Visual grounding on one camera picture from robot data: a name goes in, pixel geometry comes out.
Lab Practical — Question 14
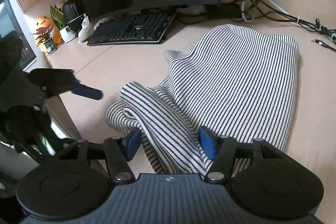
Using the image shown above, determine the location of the black cable with metal plug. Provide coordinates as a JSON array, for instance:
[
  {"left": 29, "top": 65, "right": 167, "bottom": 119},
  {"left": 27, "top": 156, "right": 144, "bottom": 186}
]
[{"left": 311, "top": 39, "right": 336, "bottom": 53}]

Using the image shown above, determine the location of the green plant in white pot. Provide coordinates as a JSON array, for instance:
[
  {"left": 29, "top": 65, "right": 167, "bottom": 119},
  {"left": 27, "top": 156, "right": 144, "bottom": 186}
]
[{"left": 50, "top": 5, "right": 77, "bottom": 44}]

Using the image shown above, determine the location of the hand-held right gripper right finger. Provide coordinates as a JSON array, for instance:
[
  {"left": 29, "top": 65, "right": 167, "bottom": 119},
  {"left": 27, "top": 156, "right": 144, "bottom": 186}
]
[{"left": 199, "top": 126, "right": 284, "bottom": 184}]

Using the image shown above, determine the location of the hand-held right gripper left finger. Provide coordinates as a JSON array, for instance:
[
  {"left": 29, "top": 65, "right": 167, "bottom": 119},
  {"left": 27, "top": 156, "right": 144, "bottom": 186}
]
[{"left": 59, "top": 129, "right": 143, "bottom": 184}]

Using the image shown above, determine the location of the white plastic bag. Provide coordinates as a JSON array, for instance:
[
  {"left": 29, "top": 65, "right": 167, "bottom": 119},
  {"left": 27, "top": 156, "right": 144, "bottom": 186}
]
[{"left": 78, "top": 17, "right": 92, "bottom": 42}]

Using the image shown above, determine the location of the striped knit garment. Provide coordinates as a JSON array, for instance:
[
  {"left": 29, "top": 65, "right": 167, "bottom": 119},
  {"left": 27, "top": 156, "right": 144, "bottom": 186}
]
[{"left": 105, "top": 24, "right": 300, "bottom": 174}]

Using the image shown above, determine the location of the black round speaker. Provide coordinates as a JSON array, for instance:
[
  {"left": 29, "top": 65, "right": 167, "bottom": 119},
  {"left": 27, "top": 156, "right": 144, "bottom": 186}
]
[{"left": 62, "top": 0, "right": 88, "bottom": 31}]

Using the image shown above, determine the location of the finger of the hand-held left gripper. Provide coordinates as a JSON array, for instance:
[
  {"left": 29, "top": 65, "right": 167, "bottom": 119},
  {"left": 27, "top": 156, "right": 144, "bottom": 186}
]
[{"left": 28, "top": 69, "right": 103, "bottom": 101}]

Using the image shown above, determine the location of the bundle of black cables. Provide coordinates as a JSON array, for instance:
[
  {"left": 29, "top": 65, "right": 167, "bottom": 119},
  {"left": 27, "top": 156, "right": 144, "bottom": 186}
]
[{"left": 233, "top": 0, "right": 336, "bottom": 43}]

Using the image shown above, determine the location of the orange pumpkin figure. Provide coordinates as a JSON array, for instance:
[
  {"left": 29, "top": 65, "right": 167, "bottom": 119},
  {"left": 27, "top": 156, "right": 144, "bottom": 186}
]
[{"left": 31, "top": 16, "right": 64, "bottom": 46}]

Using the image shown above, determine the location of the black power adapter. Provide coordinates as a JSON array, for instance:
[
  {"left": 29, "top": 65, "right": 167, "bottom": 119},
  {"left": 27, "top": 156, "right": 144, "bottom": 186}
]
[{"left": 210, "top": 3, "right": 242, "bottom": 20}]

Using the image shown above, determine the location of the black keyboard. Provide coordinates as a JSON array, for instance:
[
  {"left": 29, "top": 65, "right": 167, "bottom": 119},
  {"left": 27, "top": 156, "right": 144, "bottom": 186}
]
[{"left": 87, "top": 10, "right": 177, "bottom": 46}]

